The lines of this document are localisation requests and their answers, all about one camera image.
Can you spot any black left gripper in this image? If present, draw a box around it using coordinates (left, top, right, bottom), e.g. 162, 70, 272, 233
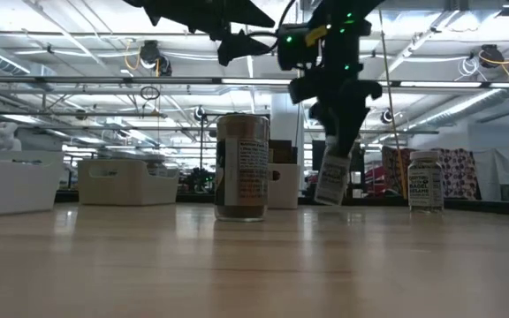
121, 0, 278, 68

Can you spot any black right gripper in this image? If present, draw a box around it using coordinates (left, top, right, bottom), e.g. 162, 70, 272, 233
287, 65, 384, 158

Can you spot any brown spice pouch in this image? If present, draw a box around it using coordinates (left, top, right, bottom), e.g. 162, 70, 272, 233
268, 140, 292, 154
273, 148, 299, 165

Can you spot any white plastic bin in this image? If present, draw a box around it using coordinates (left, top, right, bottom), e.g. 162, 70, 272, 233
266, 162, 302, 210
76, 158, 180, 207
0, 148, 65, 218

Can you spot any black background monitor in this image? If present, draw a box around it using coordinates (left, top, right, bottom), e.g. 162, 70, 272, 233
311, 140, 366, 174

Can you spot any white building column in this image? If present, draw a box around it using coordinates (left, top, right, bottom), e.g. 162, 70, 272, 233
270, 92, 305, 164

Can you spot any tan lidded spice jar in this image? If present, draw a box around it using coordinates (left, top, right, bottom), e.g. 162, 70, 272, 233
214, 113, 271, 223

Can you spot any patterned fabric partition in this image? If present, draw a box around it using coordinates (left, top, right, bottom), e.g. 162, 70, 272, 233
381, 146, 481, 201

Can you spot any white humanoid figure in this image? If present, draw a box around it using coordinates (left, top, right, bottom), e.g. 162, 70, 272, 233
0, 121, 23, 153

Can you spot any yellow cable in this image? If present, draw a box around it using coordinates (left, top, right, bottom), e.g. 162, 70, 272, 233
377, 11, 406, 198

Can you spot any hanging black cable hoop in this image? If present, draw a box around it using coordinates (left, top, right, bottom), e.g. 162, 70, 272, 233
139, 85, 162, 102

